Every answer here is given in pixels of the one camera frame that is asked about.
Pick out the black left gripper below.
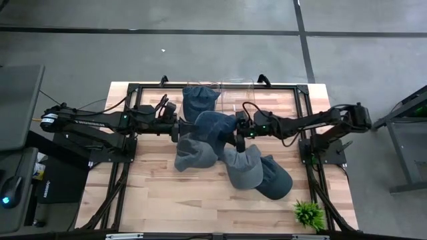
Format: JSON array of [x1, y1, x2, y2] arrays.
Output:
[[166, 121, 197, 144]]

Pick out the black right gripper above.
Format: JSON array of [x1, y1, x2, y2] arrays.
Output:
[[229, 122, 256, 153]]

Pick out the slate grey baseball cap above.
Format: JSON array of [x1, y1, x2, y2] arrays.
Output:
[[173, 132, 220, 173], [221, 144, 265, 191]]

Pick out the dark blue baseball cap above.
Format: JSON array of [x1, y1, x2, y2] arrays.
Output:
[[181, 85, 222, 123]]

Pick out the dark teal baseball cap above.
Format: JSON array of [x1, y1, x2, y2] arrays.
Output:
[[255, 154, 294, 201]]

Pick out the clear plastic bin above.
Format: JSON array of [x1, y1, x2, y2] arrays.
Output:
[[220, 77, 257, 116], [181, 79, 224, 123]]

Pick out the green plant in white pot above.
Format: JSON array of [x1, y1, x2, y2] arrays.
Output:
[[292, 199, 326, 232]]

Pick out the black controller box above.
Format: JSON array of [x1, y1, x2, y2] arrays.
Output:
[[34, 153, 90, 205]]

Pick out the small yellow white package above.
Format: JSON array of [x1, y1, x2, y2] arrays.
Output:
[[31, 161, 47, 181]]

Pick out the grey flat panel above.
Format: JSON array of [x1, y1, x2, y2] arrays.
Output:
[[0, 64, 46, 153]]

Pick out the black computer mouse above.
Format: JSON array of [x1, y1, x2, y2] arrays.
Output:
[[0, 175, 23, 210]]

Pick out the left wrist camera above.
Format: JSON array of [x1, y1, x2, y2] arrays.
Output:
[[162, 101, 178, 118]]

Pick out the black aluminium table frame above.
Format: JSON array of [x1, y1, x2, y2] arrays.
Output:
[[75, 82, 360, 234]]

